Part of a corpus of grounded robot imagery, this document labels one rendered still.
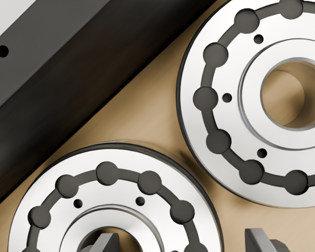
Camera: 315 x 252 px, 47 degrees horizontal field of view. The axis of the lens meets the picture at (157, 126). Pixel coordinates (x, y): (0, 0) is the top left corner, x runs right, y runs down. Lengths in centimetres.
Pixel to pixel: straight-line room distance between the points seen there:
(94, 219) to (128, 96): 7
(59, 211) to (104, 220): 2
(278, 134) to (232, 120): 2
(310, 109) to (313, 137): 3
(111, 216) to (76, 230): 2
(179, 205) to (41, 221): 7
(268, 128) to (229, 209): 6
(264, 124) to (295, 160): 2
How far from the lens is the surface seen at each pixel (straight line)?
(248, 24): 17
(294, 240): 21
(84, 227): 17
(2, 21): 38
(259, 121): 16
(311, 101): 19
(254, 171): 17
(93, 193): 17
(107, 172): 17
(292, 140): 16
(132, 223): 17
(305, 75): 19
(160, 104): 19
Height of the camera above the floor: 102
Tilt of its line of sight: 85 degrees down
